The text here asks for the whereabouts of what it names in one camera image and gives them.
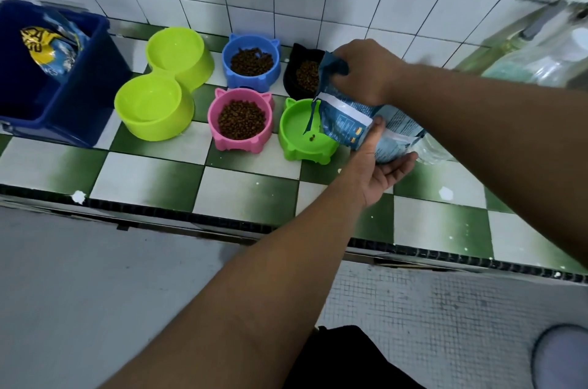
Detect person's right hand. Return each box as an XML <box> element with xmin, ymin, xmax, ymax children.
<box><xmin>332</xmin><ymin>39</ymin><xmax>407</xmax><ymax>107</ymax></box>

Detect person's left hand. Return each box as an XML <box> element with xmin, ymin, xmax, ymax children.
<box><xmin>341</xmin><ymin>117</ymin><xmax>419</xmax><ymax>209</ymax></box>

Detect blue pet food bag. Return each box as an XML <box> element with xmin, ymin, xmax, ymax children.
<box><xmin>304</xmin><ymin>51</ymin><xmax>429</xmax><ymax>166</ymax></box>

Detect person's right forearm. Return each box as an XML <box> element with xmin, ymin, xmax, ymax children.
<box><xmin>388</xmin><ymin>64</ymin><xmax>588</xmax><ymax>267</ymax></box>

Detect person's left forearm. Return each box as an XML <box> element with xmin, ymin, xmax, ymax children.
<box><xmin>99</xmin><ymin>173</ymin><xmax>369</xmax><ymax>389</ymax></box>

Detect brown kibble heap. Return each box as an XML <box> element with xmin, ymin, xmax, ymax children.
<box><xmin>295</xmin><ymin>60</ymin><xmax>321</xmax><ymax>94</ymax></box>
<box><xmin>230</xmin><ymin>47</ymin><xmax>275</xmax><ymax>77</ymax></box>
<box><xmin>217</xmin><ymin>100</ymin><xmax>267</xmax><ymax>140</ymax></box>

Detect black cat-ear pet bowl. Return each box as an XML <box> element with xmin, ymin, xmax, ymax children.
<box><xmin>282</xmin><ymin>43</ymin><xmax>326</xmax><ymax>101</ymax></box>

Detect green cat-ear pet bowl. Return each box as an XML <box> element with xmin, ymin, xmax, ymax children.
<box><xmin>278</xmin><ymin>98</ymin><xmax>346</xmax><ymax>166</ymax></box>

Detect blue cat-ear pet bowl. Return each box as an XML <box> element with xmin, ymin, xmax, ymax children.
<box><xmin>222</xmin><ymin>33</ymin><xmax>282</xmax><ymax>94</ymax></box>

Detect pink cat-ear pet bowl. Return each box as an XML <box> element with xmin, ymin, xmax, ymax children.
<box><xmin>207</xmin><ymin>87</ymin><xmax>275</xmax><ymax>155</ymax></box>

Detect lime green double pet bowl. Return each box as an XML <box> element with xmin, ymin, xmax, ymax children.
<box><xmin>114</xmin><ymin>27</ymin><xmax>215</xmax><ymax>142</ymax></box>

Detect large clear plastic bottle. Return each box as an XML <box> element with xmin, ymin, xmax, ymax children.
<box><xmin>455</xmin><ymin>3</ymin><xmax>588</xmax><ymax>90</ymax></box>

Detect person's black shorts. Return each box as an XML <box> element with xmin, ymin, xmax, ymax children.
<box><xmin>282</xmin><ymin>325</ymin><xmax>429</xmax><ymax>389</ymax></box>

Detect dark blue plastic bin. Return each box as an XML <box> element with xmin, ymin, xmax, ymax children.
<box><xmin>0</xmin><ymin>0</ymin><xmax>133</xmax><ymax>148</ymax></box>

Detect blue yellow foil bag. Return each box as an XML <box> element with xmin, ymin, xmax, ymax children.
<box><xmin>19</xmin><ymin>12</ymin><xmax>91</xmax><ymax>84</ymax></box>

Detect person's white shoe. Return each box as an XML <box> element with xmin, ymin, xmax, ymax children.
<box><xmin>531</xmin><ymin>324</ymin><xmax>588</xmax><ymax>389</ymax></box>

